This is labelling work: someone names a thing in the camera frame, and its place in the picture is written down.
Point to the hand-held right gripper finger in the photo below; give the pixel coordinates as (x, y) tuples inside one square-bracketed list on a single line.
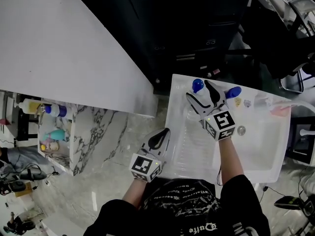
[(197, 106), (216, 95)]

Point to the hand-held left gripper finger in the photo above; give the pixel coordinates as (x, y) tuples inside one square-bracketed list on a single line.
[(165, 146), (147, 144)]

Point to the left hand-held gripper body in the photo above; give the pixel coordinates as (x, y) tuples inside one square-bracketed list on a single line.
[(144, 166)]

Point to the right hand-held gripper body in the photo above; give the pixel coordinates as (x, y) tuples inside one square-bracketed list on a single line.
[(222, 124)]

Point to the white bottle item blue cap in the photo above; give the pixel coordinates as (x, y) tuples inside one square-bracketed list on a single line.
[(199, 88)]

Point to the person's right forearm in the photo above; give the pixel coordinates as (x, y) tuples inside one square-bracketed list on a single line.
[(230, 160)]

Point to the person's left forearm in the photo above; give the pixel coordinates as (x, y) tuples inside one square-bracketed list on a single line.
[(134, 193)]

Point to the metal sink drain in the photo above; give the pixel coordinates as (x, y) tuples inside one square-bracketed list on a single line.
[(241, 130)]

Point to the white sink counter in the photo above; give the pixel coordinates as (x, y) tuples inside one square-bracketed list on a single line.
[(261, 141)]

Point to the blue plastic bottle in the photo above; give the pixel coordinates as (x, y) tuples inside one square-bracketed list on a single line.
[(233, 92)]

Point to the yellow shield sticker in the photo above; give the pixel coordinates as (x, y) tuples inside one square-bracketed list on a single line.
[(237, 102)]

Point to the pale shield sticker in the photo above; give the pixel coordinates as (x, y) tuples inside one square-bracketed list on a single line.
[(247, 103)]

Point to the marble shelf unit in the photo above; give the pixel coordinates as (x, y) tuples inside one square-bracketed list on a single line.
[(96, 136)]

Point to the person's black printed shirt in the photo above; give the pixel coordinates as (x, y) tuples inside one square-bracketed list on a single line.
[(182, 210)]

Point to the pink cloth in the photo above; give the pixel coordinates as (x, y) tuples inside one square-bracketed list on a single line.
[(280, 110)]

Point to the black cabinet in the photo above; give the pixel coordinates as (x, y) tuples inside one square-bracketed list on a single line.
[(187, 21)]

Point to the black white box device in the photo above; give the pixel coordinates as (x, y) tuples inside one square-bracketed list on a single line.
[(301, 141)]

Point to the teal bottle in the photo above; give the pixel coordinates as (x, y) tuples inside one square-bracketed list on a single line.
[(55, 135)]

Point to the yellow pink toy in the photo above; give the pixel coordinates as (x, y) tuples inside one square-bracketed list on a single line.
[(50, 146)]

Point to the white jar blue lid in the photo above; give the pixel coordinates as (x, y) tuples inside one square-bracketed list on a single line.
[(56, 110)]

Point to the black office chair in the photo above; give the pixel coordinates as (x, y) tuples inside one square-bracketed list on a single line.
[(297, 40)]

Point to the black shoe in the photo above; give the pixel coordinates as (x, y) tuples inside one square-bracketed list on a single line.
[(290, 202)]

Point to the white bottle yellow label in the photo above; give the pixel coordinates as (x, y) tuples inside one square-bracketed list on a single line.
[(29, 105)]

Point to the large white table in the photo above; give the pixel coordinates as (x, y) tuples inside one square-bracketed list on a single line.
[(54, 40)]

